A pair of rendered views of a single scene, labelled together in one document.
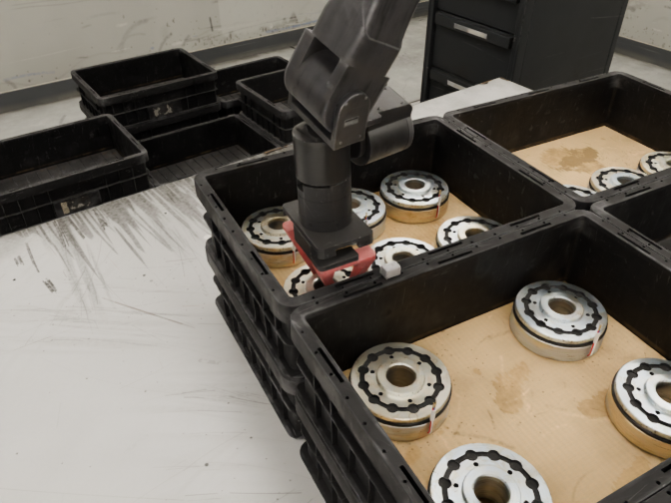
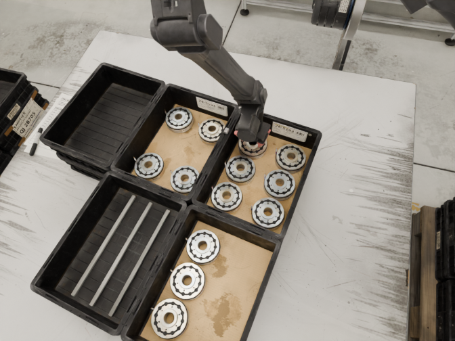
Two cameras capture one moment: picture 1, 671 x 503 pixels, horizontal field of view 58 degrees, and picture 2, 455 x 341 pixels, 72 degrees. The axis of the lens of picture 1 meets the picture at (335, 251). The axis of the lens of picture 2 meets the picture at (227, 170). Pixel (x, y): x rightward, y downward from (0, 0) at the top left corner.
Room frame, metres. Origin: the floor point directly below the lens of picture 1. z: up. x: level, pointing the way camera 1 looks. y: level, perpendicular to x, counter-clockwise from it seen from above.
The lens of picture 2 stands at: (0.99, -0.39, 1.81)
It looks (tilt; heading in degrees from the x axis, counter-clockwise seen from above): 63 degrees down; 148
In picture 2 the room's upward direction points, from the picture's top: 7 degrees counter-clockwise
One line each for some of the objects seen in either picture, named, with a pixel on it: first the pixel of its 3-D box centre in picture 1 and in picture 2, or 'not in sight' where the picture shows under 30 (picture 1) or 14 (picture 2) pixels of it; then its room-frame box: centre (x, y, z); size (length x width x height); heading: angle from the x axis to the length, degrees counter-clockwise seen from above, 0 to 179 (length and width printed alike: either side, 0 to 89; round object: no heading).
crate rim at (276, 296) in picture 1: (377, 197); (259, 167); (0.66, -0.05, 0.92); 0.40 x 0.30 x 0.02; 118
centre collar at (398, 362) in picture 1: (400, 376); (212, 128); (0.41, -0.07, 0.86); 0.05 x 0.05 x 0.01
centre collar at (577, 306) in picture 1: (561, 307); (185, 178); (0.51, -0.26, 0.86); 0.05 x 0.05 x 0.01
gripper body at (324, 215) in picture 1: (325, 203); (253, 122); (0.55, 0.01, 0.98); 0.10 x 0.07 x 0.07; 26
